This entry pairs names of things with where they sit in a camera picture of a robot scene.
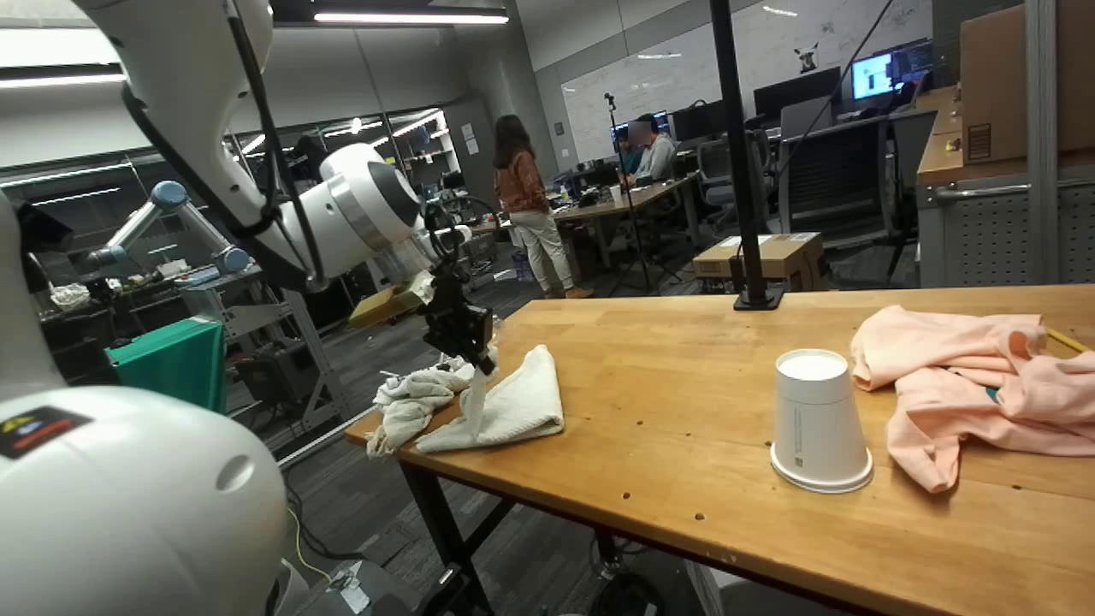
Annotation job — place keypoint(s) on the crumpled white rag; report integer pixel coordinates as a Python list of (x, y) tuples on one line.
[(407, 400)]

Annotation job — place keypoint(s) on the black vertical pole stand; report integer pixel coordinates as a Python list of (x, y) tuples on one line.
[(754, 290)]

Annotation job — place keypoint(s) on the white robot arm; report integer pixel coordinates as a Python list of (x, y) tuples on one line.
[(140, 498)]

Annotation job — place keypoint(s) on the peach pink cloth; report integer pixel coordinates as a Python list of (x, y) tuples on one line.
[(974, 378)]

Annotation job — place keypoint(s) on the white paper cup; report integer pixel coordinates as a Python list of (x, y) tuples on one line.
[(816, 433)]

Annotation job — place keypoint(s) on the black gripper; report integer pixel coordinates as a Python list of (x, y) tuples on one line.
[(459, 325)]

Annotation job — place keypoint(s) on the seated person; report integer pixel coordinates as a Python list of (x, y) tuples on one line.
[(657, 152)]

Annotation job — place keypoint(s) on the green box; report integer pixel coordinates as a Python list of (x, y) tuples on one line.
[(180, 361)]

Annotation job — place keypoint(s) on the wrist camera wooden mount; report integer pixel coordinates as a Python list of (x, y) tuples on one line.
[(383, 306)]

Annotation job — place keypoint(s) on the computer monitor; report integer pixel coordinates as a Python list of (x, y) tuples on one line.
[(886, 71)]

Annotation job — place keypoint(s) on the large cardboard box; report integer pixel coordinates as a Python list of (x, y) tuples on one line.
[(992, 84)]

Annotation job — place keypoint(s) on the walking person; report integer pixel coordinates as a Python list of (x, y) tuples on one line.
[(526, 204)]

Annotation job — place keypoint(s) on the white towel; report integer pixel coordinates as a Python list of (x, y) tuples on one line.
[(517, 408)]

